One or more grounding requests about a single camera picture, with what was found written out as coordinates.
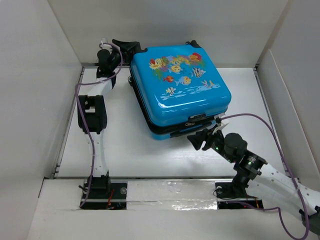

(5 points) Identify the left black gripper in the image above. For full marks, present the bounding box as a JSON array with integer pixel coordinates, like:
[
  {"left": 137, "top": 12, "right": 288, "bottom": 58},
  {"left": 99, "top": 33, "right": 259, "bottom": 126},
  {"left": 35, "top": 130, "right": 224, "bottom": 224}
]
[{"left": 109, "top": 40, "right": 138, "bottom": 72}]

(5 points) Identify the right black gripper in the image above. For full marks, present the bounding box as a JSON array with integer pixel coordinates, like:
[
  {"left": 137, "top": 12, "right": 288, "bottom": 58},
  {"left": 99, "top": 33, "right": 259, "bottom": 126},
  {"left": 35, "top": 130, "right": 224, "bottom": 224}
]
[{"left": 186, "top": 124, "right": 235, "bottom": 164}]

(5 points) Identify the blue kids suitcase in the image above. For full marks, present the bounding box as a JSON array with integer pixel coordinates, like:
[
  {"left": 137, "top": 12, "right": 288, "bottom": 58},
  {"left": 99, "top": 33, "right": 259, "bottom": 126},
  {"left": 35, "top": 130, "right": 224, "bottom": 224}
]
[{"left": 129, "top": 40, "right": 232, "bottom": 140}]

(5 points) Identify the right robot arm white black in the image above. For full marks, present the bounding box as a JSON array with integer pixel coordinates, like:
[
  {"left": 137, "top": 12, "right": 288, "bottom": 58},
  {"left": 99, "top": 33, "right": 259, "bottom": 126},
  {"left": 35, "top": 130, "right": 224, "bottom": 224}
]
[{"left": 187, "top": 128, "right": 320, "bottom": 235}]

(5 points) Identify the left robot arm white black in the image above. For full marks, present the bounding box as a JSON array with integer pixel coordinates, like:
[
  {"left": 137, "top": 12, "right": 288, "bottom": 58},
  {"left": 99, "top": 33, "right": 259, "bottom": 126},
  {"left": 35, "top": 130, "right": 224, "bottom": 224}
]
[{"left": 75, "top": 39, "right": 141, "bottom": 200}]

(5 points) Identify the silver tape strip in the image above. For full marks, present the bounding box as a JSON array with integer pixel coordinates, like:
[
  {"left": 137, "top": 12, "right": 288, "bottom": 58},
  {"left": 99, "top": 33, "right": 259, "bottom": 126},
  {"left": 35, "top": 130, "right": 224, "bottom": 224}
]
[{"left": 126, "top": 180, "right": 218, "bottom": 211}]

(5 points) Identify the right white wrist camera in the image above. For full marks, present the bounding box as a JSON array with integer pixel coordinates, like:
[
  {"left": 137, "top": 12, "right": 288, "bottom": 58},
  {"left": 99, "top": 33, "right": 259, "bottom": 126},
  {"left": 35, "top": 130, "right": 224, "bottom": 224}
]
[{"left": 212, "top": 113, "right": 230, "bottom": 134}]

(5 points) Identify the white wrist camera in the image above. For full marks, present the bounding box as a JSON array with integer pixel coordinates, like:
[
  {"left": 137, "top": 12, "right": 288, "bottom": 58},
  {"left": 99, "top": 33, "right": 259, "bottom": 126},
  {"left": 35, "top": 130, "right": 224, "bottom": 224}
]
[
  {"left": 98, "top": 37, "right": 113, "bottom": 52},
  {"left": 212, "top": 113, "right": 230, "bottom": 134}
]

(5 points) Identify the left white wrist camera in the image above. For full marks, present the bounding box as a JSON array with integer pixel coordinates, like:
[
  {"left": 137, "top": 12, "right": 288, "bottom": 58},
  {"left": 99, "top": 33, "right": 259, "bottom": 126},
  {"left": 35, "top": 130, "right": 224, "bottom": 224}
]
[{"left": 98, "top": 37, "right": 113, "bottom": 52}]

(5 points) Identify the metal base rail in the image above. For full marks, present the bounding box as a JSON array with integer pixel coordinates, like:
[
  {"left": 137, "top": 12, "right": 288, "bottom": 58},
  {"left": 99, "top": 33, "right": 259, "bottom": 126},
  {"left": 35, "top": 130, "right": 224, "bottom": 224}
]
[{"left": 79, "top": 177, "right": 264, "bottom": 211}]

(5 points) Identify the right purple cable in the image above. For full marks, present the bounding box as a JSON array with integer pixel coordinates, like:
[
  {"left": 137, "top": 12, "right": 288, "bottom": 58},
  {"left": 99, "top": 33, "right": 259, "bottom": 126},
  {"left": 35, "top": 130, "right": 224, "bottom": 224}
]
[{"left": 217, "top": 112, "right": 311, "bottom": 240}]

